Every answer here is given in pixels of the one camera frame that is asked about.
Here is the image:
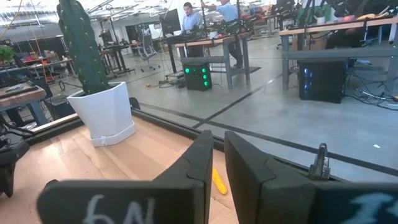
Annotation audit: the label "black aluminium table frame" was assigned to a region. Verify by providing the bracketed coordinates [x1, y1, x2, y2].
[26, 98, 398, 184]

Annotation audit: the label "green cactus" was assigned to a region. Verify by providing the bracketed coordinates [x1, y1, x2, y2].
[57, 0, 111, 96]

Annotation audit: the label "black monitor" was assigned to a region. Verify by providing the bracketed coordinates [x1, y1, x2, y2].
[159, 8, 182, 36]

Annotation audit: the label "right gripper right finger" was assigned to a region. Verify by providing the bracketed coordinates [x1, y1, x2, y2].
[223, 130, 398, 224]

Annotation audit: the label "yellow toy banana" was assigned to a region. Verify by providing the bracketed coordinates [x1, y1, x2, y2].
[212, 167, 229, 196]

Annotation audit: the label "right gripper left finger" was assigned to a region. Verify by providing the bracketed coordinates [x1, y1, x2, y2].
[36, 129, 215, 224]

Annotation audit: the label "computer tower green lights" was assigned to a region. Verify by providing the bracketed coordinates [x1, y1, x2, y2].
[182, 61, 213, 92]

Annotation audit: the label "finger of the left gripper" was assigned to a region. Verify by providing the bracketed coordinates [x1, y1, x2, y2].
[0, 140, 30, 198]

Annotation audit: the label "dark wood side table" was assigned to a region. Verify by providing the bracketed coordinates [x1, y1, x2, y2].
[0, 81, 48, 127]

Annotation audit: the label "grey office chair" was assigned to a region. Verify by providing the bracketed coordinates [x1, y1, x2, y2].
[136, 30, 162, 73]

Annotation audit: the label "wood-top workbench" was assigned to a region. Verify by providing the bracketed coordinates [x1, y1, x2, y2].
[166, 30, 262, 91]
[279, 16, 398, 91]

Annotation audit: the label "person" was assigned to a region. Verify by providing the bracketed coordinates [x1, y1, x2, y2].
[181, 1, 205, 34]
[201, 0, 245, 68]
[325, 0, 398, 49]

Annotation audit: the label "small green potted plant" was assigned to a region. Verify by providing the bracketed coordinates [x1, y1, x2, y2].
[0, 45, 16, 65]

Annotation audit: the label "white hexagonal plant pot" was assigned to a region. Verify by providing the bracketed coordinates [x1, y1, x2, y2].
[67, 82, 137, 147]

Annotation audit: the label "floor cables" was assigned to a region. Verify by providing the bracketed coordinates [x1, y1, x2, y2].
[345, 68, 398, 111]

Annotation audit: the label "black computer tower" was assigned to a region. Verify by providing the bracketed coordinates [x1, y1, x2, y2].
[298, 58, 348, 105]

